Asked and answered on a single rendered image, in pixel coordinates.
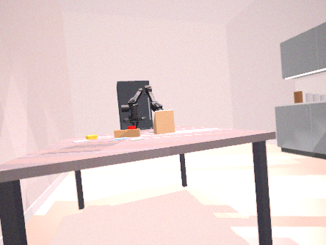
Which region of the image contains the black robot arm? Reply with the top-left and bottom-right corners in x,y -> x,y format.
121,85 -> 164,112

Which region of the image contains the tan wooden plank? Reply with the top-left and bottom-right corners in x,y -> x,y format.
114,129 -> 140,138

